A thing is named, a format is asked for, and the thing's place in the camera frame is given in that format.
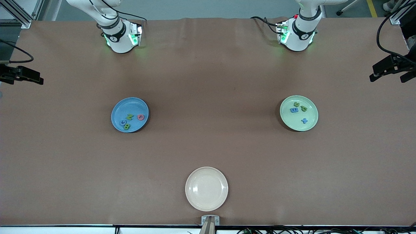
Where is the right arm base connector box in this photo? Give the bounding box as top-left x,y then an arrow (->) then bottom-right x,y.
128,21 -> 143,46

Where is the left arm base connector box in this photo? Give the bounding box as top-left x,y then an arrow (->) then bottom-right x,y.
276,20 -> 290,44

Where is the green plate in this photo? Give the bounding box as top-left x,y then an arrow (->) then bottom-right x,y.
279,95 -> 319,132

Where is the blue plate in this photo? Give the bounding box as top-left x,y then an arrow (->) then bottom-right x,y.
111,97 -> 150,133

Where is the cream plate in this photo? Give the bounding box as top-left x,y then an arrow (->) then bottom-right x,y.
185,166 -> 228,212

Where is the white stand leg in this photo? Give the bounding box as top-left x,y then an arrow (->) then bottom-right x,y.
336,0 -> 358,16

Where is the brown table cover sheet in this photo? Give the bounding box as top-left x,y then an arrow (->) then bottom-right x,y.
0,17 -> 416,226

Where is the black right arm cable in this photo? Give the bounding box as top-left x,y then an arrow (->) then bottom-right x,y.
0,39 -> 34,64

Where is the aluminium frame post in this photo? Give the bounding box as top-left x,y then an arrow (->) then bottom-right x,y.
388,0 -> 416,25
0,0 -> 33,29

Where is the black right base cable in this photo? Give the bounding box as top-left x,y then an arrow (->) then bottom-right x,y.
97,0 -> 147,23

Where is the black base cable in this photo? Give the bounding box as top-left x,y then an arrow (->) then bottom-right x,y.
250,16 -> 281,34
97,0 -> 147,23

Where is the black left base cable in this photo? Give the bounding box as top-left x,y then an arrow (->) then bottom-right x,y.
250,16 -> 281,34

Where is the grey camera mounting post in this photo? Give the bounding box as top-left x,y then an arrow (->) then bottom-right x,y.
200,215 -> 220,234

